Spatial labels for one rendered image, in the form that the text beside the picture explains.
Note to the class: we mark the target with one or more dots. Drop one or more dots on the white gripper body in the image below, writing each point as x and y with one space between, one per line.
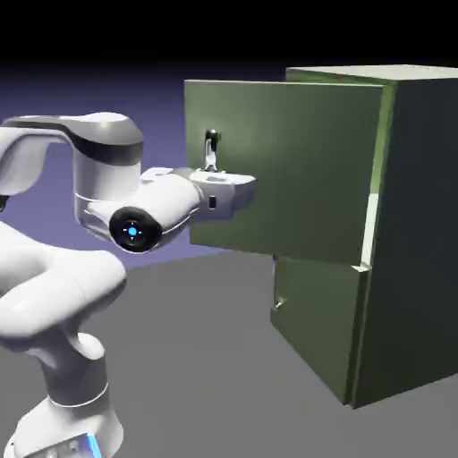
236 193

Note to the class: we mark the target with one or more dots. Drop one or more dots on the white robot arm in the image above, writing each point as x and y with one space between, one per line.
53 293

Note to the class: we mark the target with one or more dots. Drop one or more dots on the large green cabinet door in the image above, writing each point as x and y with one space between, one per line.
286 161

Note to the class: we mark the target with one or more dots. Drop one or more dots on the small green cabinet door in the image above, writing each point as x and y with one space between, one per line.
315 322

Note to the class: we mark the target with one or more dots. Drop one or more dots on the green cabinet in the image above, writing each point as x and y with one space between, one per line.
415 232

